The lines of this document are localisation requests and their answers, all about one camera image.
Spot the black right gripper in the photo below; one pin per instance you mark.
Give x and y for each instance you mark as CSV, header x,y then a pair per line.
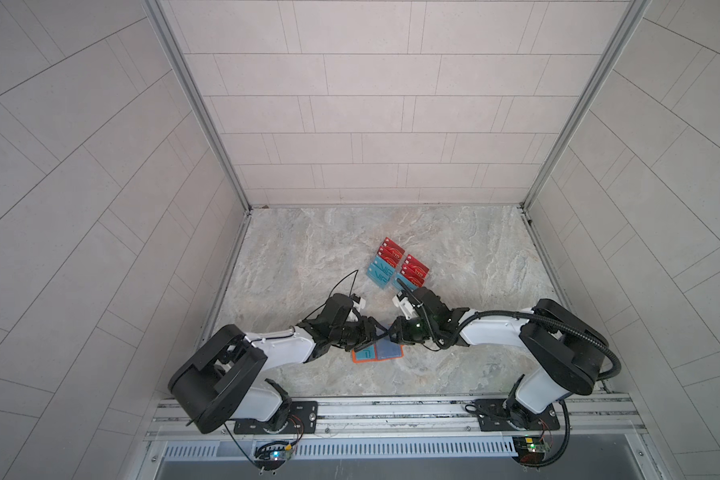
x,y
397,328

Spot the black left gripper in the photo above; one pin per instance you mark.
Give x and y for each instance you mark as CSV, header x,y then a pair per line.
x,y
364,334

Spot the orange card holder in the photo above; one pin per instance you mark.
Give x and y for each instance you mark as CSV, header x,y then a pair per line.
x,y
383,350

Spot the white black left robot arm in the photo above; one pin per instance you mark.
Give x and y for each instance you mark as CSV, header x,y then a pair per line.
x,y
225,379

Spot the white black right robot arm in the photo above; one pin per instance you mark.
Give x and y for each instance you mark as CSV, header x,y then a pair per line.
x,y
571,356

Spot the teal card right stack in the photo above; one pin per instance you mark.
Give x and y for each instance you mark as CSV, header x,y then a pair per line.
x,y
402,283

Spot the teal card stack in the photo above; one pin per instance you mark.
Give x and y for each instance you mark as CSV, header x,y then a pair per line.
x,y
381,272
402,283

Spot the red card right stack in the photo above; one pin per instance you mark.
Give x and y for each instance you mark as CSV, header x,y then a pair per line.
x,y
414,271

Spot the red card stack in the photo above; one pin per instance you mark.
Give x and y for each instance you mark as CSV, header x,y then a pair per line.
x,y
390,252
414,271

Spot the teal card left stack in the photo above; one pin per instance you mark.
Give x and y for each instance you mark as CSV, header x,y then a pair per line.
x,y
381,272

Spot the red card left stack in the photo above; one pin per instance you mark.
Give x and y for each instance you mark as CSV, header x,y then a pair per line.
x,y
390,252

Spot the vent grille strip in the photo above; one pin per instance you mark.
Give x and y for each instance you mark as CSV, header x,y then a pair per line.
x,y
364,448

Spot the left circuit board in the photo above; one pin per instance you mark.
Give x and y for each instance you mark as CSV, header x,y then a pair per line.
x,y
273,455

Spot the circuit board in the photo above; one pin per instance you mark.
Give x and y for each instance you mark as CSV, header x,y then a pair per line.
x,y
273,455
531,451

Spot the right circuit board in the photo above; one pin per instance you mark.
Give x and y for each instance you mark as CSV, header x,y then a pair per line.
x,y
531,451

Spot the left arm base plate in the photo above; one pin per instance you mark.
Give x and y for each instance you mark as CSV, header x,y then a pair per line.
x,y
294,417

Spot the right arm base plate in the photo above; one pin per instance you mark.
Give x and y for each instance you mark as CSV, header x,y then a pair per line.
x,y
493,415

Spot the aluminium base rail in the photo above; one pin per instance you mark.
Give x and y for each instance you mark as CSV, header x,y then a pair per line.
x,y
409,416

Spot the aluminium corner post right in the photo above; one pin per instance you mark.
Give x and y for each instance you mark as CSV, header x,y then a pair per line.
x,y
622,34

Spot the aluminium corner post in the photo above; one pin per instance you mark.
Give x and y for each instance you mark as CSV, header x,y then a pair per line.
x,y
156,13
622,34

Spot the aluminium corner post left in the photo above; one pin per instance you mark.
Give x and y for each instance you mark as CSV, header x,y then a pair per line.
x,y
156,13

